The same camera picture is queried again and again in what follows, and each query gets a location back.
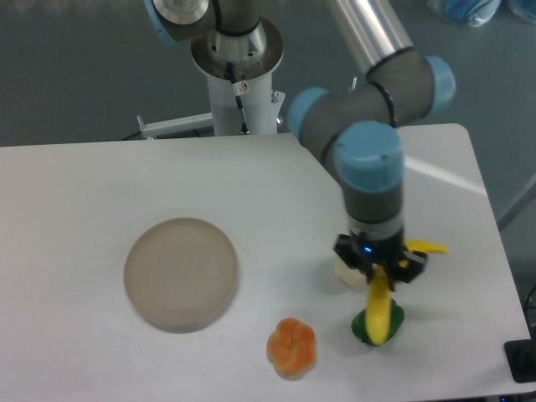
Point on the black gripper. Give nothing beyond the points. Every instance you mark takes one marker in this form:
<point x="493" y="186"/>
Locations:
<point x="400" y="264"/>

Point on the yellow banana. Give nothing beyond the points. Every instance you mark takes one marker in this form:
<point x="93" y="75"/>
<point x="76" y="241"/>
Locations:
<point x="379" y="294"/>

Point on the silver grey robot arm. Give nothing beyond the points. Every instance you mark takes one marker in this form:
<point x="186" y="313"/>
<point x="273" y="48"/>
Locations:
<point x="354" y="136"/>

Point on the beige round plate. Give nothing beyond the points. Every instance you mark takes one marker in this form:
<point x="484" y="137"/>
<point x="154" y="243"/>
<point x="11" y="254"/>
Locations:
<point x="181" y="274"/>

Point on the white pear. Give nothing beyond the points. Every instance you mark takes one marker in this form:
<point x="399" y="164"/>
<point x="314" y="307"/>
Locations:
<point x="352" y="278"/>

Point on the green bell pepper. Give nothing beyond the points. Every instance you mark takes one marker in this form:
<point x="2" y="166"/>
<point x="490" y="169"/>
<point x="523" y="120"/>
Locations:
<point x="397" y="317"/>

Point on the orange knotted bread roll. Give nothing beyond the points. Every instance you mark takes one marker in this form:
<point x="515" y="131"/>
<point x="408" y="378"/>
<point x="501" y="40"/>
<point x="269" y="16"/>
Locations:
<point x="291" y="348"/>

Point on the black device at edge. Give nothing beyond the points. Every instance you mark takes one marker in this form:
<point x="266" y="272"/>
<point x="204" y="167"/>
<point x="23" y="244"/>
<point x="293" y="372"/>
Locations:
<point x="521" y="360"/>

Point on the blue plastic bag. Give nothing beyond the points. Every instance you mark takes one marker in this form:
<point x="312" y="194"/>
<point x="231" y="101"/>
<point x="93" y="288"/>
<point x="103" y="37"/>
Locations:
<point x="470" y="13"/>

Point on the clear plastic bag corner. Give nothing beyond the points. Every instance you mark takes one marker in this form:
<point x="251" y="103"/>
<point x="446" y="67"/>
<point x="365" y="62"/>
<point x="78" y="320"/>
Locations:
<point x="524" y="9"/>

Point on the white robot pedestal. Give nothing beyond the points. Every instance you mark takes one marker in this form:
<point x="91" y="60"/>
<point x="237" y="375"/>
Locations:
<point x="238" y="71"/>

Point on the white bracket bar left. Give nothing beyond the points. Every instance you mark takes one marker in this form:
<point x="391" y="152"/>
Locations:
<point x="175" y="128"/>

